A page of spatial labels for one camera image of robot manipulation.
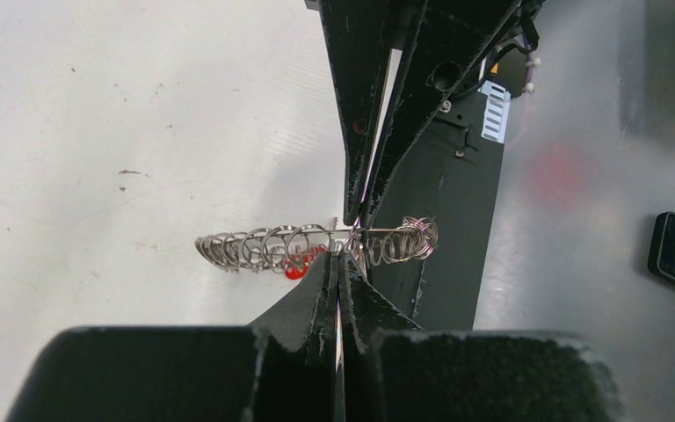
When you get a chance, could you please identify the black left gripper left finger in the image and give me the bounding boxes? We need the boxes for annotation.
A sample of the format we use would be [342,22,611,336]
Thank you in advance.
[7,253,338,421]

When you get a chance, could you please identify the white slotted cable duct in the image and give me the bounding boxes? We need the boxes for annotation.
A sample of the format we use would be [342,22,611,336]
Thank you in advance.
[479,81,512,144]

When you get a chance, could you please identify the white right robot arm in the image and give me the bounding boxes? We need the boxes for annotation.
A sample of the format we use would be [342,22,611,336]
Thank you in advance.
[307,0,542,226]

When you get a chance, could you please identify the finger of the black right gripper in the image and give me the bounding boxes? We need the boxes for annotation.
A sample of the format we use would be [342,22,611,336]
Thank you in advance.
[317,0,397,225]
[360,0,519,227]

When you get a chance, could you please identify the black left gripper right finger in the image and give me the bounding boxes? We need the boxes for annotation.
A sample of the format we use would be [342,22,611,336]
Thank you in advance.
[338,253,623,421]

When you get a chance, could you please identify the red key tag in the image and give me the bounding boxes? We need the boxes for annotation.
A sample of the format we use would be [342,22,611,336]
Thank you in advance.
[284,245,326,280]

